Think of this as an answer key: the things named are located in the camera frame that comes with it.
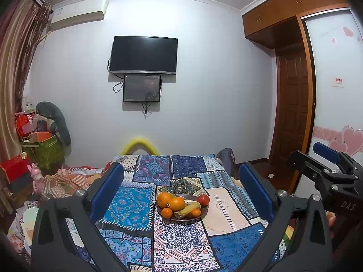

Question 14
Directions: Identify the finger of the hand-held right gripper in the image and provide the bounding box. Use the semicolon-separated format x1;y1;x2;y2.
313;142;363;182
287;151;363;194

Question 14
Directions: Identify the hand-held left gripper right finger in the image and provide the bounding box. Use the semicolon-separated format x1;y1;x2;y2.
235;162;333;272

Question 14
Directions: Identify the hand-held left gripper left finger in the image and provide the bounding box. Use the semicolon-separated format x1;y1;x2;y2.
31;161;134;272

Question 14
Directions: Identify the brown round plate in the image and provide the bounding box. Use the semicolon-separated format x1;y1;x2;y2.
157;194;210;221

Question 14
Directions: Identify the large orange with sticker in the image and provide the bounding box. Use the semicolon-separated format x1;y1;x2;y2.
169;197;186;211

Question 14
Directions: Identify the orange striped cloth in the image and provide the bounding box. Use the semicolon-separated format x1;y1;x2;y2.
47;164;109;199

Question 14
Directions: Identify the grey backpack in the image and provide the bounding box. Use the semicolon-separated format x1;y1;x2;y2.
216;147;236;177

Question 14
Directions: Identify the white sliding door with hearts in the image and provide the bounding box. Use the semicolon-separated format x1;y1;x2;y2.
301;8;363;177

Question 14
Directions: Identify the pink bunny toy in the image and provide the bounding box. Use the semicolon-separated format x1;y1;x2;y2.
27;163;44;195

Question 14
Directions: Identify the green fabric bag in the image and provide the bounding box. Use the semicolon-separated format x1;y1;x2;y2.
21;134;65;171

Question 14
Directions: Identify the grey shark plush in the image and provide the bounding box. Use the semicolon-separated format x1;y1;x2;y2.
35;101;72;157

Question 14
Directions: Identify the blue patchwork blanket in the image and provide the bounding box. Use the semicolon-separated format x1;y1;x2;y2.
76;153;290;272

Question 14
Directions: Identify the red box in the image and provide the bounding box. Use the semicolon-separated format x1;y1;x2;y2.
0;157;32;182

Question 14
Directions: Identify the wooden overhead cabinet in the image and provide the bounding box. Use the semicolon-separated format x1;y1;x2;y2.
241;0;350;50

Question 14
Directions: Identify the brown striped curtain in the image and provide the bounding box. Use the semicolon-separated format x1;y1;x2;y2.
0;0;53;173

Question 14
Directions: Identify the white air conditioner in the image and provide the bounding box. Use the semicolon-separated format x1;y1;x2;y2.
47;0;110;31

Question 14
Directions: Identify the black monitor cable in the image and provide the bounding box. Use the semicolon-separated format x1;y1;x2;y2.
142;92;156;119

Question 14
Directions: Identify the small wall monitor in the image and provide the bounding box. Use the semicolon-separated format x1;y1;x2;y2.
123;74;162;103

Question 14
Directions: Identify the black wall television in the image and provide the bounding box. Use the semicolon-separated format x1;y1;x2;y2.
109;35;179;76

